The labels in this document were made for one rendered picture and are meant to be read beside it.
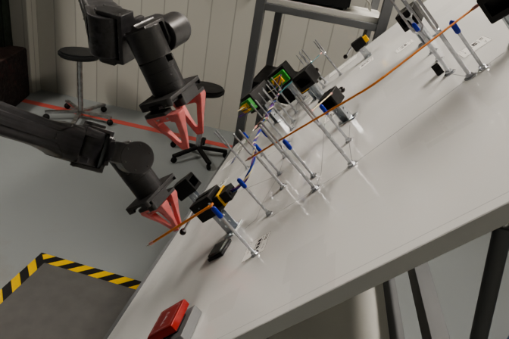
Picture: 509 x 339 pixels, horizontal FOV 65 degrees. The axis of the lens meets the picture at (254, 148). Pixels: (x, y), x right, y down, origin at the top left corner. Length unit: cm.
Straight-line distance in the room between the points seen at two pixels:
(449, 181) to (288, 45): 337
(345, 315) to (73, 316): 136
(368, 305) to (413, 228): 77
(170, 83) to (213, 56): 325
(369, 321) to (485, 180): 76
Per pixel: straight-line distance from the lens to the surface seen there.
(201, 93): 70
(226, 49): 387
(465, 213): 41
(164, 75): 66
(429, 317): 93
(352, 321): 113
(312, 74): 117
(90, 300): 218
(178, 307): 60
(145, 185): 80
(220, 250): 73
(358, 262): 44
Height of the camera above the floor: 157
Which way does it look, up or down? 24 degrees down
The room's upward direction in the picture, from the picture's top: 10 degrees clockwise
